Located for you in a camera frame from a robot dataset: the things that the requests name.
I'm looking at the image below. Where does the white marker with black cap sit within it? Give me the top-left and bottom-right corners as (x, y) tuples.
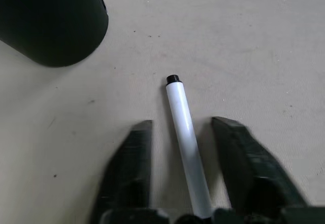
(166, 74), (213, 221)

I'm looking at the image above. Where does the black plastic cup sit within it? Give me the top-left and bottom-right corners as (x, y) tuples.
(0, 0), (109, 68)

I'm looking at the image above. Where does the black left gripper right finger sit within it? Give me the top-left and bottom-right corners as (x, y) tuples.
(211, 116), (309, 217)

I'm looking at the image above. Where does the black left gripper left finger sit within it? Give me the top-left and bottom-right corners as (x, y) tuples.
(93, 119), (154, 224)

